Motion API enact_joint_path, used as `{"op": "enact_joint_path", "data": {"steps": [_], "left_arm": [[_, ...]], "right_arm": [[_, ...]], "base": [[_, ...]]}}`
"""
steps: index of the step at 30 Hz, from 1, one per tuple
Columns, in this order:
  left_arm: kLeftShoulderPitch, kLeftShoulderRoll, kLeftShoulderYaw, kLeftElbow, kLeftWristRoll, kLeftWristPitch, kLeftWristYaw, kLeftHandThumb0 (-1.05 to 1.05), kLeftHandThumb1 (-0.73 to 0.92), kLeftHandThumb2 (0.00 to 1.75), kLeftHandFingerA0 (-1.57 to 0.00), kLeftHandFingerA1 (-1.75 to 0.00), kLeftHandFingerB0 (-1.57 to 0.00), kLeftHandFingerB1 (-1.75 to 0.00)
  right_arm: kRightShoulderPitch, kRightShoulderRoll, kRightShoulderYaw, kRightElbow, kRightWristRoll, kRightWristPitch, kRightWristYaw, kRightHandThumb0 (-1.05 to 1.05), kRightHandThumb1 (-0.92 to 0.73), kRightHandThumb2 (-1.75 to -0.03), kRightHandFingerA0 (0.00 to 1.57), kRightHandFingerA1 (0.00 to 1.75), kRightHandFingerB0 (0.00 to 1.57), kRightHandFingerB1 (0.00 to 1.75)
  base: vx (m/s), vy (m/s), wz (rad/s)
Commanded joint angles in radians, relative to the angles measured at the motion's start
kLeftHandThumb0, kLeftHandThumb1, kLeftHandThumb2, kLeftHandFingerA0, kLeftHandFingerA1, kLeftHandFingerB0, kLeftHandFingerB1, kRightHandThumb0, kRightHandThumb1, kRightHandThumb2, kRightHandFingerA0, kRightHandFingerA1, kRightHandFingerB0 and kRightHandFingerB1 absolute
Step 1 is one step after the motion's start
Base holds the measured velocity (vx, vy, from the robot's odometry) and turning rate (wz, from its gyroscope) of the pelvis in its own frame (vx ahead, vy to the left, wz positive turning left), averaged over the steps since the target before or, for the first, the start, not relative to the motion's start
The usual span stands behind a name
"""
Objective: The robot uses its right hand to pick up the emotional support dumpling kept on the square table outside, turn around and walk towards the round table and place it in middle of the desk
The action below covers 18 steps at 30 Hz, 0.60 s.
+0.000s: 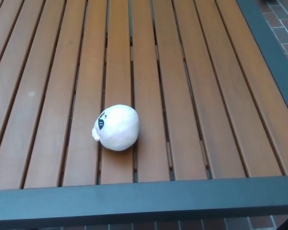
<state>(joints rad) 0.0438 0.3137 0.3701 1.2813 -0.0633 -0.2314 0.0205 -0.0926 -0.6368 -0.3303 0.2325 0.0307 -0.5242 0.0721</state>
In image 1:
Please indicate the white plush dumpling toy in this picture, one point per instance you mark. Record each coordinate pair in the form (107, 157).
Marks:
(120, 129)

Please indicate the square wood slat table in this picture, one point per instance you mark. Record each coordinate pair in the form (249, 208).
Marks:
(182, 72)

